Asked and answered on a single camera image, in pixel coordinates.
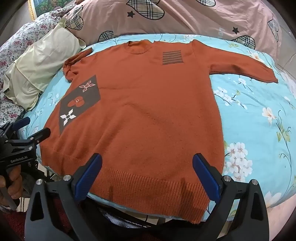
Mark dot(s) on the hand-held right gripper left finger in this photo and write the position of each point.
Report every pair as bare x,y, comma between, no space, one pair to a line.
89,176

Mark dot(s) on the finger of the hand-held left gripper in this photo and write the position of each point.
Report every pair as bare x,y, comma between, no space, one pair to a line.
19,122
40,134

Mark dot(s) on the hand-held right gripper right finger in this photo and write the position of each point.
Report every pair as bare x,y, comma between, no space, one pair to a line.
207,176

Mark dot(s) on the orange knit sweater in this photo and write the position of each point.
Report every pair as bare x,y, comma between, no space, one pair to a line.
143,111

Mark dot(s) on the person's left hand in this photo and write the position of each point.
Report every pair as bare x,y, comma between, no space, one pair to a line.
13,183

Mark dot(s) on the cream ruffled pillow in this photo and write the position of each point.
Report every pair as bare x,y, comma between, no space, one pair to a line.
39,62

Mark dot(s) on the light blue floral bedsheet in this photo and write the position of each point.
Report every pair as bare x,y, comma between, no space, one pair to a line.
254,120

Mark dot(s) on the white floral quilt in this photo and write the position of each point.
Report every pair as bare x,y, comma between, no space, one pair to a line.
20,39

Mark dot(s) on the gold framed picture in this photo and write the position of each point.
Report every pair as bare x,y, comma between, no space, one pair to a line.
39,8

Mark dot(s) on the pink quilt with plaid hearts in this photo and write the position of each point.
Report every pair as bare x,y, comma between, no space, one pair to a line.
185,16

